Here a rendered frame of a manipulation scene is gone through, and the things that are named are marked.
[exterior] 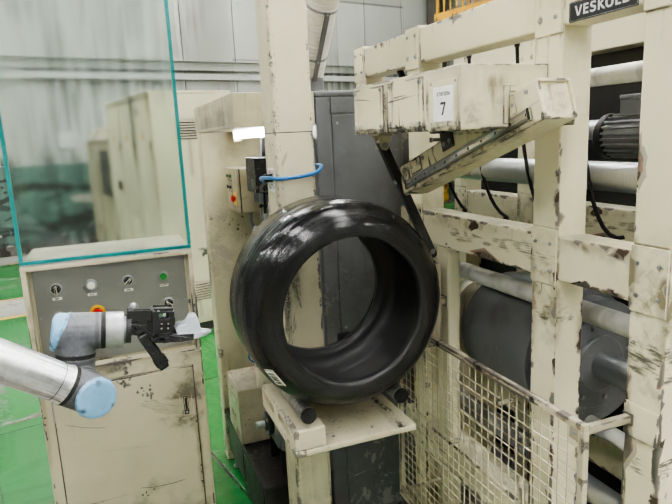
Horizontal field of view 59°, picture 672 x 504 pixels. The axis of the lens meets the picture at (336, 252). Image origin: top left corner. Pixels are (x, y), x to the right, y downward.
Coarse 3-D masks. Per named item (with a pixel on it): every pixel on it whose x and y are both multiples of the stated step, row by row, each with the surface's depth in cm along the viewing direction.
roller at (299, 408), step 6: (288, 396) 170; (288, 402) 170; (294, 402) 165; (300, 402) 163; (306, 402) 163; (294, 408) 164; (300, 408) 161; (306, 408) 159; (312, 408) 160; (300, 414) 159; (306, 414) 159; (312, 414) 159; (306, 420) 159; (312, 420) 160
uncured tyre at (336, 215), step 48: (288, 240) 149; (336, 240) 151; (384, 240) 156; (240, 288) 156; (288, 288) 149; (384, 288) 190; (432, 288) 165; (240, 336) 163; (384, 336) 189; (288, 384) 155; (336, 384) 158; (384, 384) 164
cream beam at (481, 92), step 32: (480, 64) 132; (512, 64) 135; (544, 64) 138; (384, 96) 166; (416, 96) 149; (480, 96) 134; (384, 128) 168; (416, 128) 152; (448, 128) 138; (480, 128) 135
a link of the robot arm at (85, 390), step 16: (0, 352) 119; (16, 352) 121; (32, 352) 124; (0, 368) 118; (16, 368) 120; (32, 368) 122; (48, 368) 125; (64, 368) 127; (80, 368) 131; (16, 384) 121; (32, 384) 123; (48, 384) 124; (64, 384) 126; (80, 384) 128; (96, 384) 129; (112, 384) 132; (48, 400) 127; (64, 400) 127; (80, 400) 127; (96, 400) 129; (112, 400) 132; (96, 416) 130
